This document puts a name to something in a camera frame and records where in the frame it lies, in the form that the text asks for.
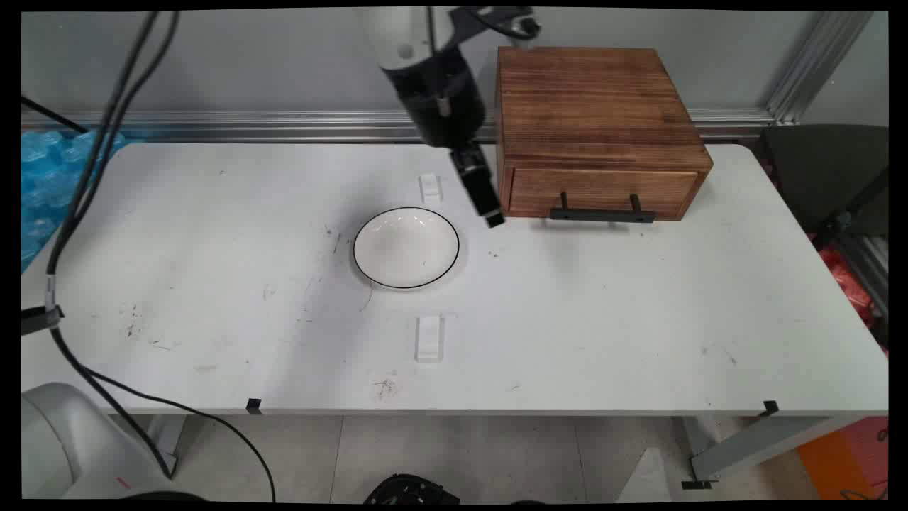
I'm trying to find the orange box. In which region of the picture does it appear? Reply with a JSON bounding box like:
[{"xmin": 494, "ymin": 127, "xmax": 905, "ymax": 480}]
[{"xmin": 794, "ymin": 417, "xmax": 889, "ymax": 501}]

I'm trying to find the aluminium frame post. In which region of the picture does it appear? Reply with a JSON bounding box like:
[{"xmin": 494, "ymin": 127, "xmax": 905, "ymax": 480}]
[{"xmin": 765, "ymin": 11, "xmax": 875, "ymax": 126}]

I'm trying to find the black round device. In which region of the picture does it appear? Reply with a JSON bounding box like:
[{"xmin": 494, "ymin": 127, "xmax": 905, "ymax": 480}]
[{"xmin": 364, "ymin": 473, "xmax": 462, "ymax": 505}]

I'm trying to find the thick black cable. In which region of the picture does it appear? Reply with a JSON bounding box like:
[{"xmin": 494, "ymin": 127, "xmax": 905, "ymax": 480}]
[{"xmin": 44, "ymin": 10, "xmax": 179, "ymax": 480}]

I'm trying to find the grey table leg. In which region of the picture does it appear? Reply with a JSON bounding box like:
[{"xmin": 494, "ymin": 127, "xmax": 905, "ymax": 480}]
[
  {"xmin": 140, "ymin": 414, "xmax": 189, "ymax": 466},
  {"xmin": 680, "ymin": 415, "xmax": 856, "ymax": 492}
]

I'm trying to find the thin black cable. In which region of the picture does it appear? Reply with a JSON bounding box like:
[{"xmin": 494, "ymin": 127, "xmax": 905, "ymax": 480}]
[{"xmin": 78, "ymin": 366, "xmax": 277, "ymax": 502}]

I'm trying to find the blue bubble wrap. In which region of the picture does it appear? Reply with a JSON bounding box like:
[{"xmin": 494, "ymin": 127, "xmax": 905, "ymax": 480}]
[{"xmin": 21, "ymin": 129, "xmax": 130, "ymax": 272}]

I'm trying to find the white bowl with black rim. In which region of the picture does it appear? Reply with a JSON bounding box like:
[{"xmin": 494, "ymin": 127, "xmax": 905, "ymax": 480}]
[{"xmin": 353, "ymin": 207, "xmax": 461, "ymax": 291}]

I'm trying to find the aluminium frame rail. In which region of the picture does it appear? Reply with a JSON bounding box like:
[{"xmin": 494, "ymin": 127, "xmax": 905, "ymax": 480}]
[{"xmin": 21, "ymin": 108, "xmax": 775, "ymax": 144}]

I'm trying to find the brown wooden drawer cabinet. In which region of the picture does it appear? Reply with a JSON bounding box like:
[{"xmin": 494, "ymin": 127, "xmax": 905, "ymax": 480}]
[{"xmin": 495, "ymin": 46, "xmax": 714, "ymax": 221}]

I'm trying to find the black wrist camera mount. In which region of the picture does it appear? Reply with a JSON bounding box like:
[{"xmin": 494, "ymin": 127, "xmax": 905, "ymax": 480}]
[{"xmin": 450, "ymin": 7, "xmax": 542, "ymax": 50}]

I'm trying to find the large white block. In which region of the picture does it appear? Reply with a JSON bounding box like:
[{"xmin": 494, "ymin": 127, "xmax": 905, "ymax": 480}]
[{"xmin": 414, "ymin": 314, "xmax": 446, "ymax": 365}]

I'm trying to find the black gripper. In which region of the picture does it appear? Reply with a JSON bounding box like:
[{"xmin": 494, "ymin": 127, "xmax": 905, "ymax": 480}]
[{"xmin": 383, "ymin": 50, "xmax": 506, "ymax": 229}]

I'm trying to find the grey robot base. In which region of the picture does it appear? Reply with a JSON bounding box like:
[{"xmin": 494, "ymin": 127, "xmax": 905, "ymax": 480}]
[{"xmin": 21, "ymin": 383, "xmax": 208, "ymax": 502}]

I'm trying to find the red plastic bag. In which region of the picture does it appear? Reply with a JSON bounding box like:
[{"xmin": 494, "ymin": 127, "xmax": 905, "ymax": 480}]
[{"xmin": 818, "ymin": 243, "xmax": 889, "ymax": 352}]

